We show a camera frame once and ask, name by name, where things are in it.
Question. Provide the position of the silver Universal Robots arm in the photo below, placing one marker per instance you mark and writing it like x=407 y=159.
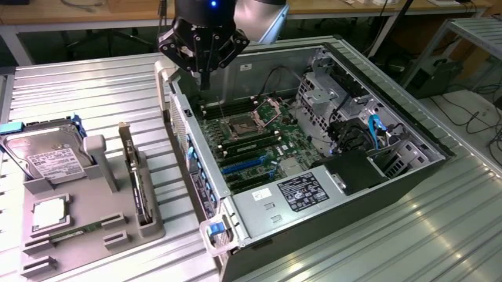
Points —
x=265 y=17

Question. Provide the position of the blue expansion slot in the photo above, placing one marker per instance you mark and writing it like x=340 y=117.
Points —
x=243 y=165

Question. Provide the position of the silver disk bay cage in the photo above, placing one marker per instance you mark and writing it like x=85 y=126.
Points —
x=319 y=97

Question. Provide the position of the silver CPU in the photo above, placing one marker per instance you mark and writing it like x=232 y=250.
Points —
x=48 y=214

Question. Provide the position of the green RAM stick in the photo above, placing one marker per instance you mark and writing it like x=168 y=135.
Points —
x=73 y=231

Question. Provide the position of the open black PC case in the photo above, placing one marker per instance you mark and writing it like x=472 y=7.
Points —
x=395 y=123

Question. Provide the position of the installed black RAM stick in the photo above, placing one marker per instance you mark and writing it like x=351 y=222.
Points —
x=248 y=148

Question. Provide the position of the grey metal shelf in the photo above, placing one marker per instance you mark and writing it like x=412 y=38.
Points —
x=474 y=32

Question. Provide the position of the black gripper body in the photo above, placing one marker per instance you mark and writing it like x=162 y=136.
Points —
x=202 y=13

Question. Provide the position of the silver power supply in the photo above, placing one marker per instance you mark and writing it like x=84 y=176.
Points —
x=269 y=205

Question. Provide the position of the grey parts rack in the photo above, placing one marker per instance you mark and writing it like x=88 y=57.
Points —
x=97 y=205

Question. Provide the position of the metal socket cover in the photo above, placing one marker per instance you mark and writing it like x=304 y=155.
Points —
x=267 y=111

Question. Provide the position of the CPU socket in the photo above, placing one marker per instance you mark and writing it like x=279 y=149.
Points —
x=239 y=126

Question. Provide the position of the blue case latch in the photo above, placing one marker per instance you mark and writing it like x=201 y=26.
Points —
x=216 y=229

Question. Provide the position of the blue disk caddy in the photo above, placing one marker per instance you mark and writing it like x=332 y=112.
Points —
x=14 y=129

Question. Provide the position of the black box on floor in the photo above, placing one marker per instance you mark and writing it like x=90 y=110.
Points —
x=436 y=77

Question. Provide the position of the silver hard disk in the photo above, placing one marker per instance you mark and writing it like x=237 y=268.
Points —
x=50 y=158

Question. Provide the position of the black expansion slot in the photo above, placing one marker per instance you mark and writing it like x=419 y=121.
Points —
x=252 y=182

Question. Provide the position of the green motherboard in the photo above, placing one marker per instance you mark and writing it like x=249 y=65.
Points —
x=289 y=147

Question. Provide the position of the graphics card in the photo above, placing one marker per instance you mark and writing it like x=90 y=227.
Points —
x=134 y=176

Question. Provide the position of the wooden desk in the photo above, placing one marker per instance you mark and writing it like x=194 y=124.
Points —
x=117 y=13

